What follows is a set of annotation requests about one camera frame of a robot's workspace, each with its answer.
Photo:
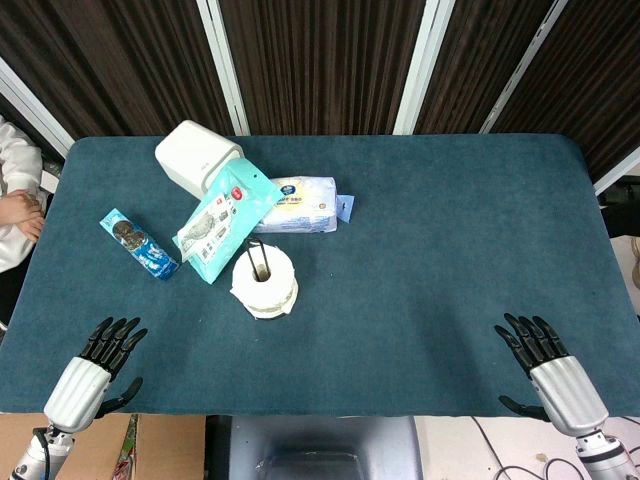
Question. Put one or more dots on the bare bystander hand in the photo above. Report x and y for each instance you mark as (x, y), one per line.
(22, 212)

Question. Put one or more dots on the colourful printed packaging strip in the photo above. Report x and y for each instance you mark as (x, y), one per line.
(126, 450)

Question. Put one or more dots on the brown cardboard box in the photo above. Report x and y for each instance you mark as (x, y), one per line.
(170, 447)

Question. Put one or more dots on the black equipment beside table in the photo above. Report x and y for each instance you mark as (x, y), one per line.
(622, 210)

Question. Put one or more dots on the robot left arm silver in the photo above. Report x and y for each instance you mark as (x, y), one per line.
(30, 457)

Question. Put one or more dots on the white paper towel roll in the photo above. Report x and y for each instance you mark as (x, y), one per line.
(272, 292)

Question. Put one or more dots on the robot left hand black fingers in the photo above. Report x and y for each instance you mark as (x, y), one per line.
(80, 390)

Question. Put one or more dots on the white partition post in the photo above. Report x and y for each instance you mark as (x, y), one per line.
(225, 70)
(617, 177)
(522, 70)
(422, 70)
(30, 102)

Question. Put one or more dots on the robot right hand black fingers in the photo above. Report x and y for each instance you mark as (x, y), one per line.
(570, 395)

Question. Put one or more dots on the white tissue pack blue logo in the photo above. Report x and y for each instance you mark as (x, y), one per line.
(305, 205)

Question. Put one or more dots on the blue cookie packet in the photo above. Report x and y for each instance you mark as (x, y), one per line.
(137, 245)

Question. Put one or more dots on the person in white shirt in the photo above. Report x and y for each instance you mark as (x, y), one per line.
(17, 160)

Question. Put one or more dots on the teal wet wipes pack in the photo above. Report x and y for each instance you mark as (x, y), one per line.
(225, 225)

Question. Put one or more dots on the robot right arm silver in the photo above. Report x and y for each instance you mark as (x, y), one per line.
(602, 457)

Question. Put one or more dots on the white plastic box bin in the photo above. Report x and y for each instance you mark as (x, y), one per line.
(192, 150)

